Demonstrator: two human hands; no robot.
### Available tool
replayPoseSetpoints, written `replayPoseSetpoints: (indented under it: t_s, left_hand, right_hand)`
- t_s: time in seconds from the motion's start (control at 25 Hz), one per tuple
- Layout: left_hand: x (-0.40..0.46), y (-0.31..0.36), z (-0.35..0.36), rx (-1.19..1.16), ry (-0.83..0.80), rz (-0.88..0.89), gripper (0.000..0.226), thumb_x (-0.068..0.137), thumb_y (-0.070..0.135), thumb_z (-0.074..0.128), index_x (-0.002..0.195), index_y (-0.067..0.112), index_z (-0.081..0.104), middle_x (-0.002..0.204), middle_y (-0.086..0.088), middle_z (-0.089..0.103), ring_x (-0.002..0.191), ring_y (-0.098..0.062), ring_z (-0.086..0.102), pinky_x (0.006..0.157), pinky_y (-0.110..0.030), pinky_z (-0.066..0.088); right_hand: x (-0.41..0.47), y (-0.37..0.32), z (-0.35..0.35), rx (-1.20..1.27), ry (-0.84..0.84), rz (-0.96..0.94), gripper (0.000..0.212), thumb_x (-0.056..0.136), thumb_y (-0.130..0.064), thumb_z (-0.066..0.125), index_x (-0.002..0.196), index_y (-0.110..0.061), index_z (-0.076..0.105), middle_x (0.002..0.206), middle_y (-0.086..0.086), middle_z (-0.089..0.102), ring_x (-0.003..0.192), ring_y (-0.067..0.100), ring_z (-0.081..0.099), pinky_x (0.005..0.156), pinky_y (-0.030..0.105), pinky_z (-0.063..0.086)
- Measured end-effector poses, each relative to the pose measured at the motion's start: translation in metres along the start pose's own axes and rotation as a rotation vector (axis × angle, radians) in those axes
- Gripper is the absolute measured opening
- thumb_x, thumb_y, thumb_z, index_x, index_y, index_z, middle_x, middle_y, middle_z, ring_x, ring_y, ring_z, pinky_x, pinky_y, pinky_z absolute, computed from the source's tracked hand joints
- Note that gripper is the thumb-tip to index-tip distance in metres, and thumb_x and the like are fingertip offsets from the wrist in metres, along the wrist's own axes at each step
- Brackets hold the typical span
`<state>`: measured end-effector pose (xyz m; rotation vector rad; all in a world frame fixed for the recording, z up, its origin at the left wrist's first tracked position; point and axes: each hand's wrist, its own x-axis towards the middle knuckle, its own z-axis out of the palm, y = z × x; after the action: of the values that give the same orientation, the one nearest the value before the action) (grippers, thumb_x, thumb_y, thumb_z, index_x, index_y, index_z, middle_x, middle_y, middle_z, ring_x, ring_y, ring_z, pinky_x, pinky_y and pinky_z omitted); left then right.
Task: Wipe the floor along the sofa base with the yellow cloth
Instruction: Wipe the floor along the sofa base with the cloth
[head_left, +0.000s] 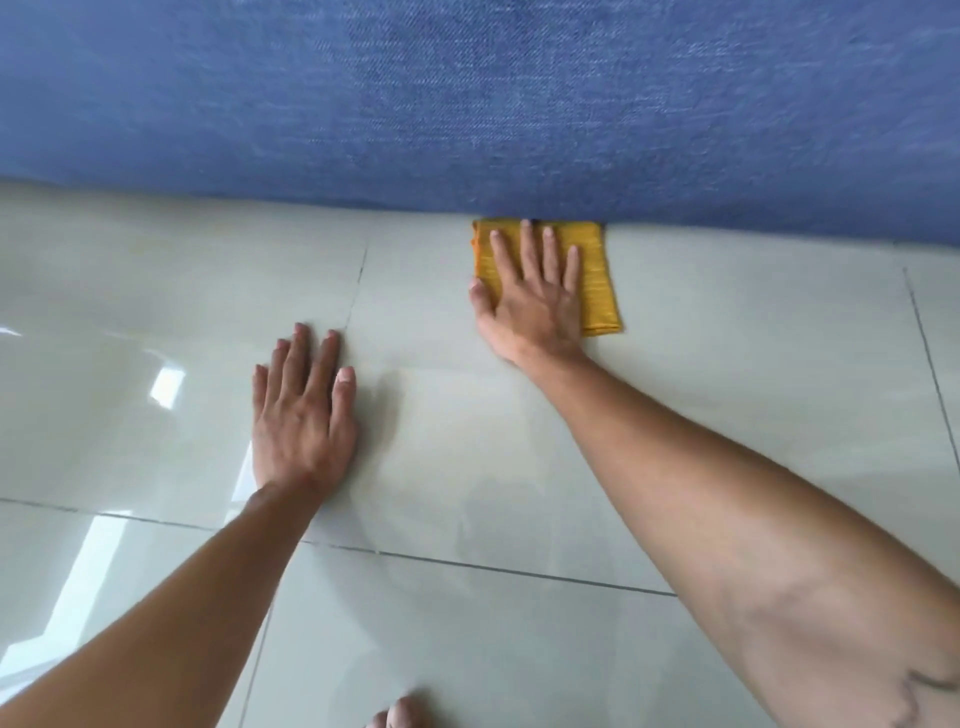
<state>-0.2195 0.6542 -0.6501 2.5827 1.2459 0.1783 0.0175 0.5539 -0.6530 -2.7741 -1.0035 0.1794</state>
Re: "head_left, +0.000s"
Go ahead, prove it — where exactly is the person's left hand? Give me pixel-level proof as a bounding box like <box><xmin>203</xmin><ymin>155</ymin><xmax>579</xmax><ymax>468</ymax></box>
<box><xmin>251</xmin><ymin>322</ymin><xmax>359</xmax><ymax>505</ymax></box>

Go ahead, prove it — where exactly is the person's right forearm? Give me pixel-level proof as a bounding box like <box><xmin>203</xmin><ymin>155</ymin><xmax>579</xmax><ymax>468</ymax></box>
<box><xmin>514</xmin><ymin>341</ymin><xmax>960</xmax><ymax>728</ymax></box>

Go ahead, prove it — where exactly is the person's left forearm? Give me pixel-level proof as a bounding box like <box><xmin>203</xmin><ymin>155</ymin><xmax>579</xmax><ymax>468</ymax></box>
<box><xmin>0</xmin><ymin>480</ymin><xmax>325</xmax><ymax>728</ymax></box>

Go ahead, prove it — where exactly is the person's right hand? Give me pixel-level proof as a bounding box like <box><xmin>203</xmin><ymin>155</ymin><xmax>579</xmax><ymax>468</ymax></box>
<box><xmin>468</xmin><ymin>219</ymin><xmax>587</xmax><ymax>369</ymax></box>

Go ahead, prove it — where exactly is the yellow cleaning cloth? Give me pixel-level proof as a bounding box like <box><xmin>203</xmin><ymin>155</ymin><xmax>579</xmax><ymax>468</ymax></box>
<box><xmin>471</xmin><ymin>217</ymin><xmax>624</xmax><ymax>339</ymax></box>

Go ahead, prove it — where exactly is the blue fabric sofa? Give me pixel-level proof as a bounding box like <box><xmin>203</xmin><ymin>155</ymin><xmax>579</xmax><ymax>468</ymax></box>
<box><xmin>0</xmin><ymin>0</ymin><xmax>960</xmax><ymax>248</ymax></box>

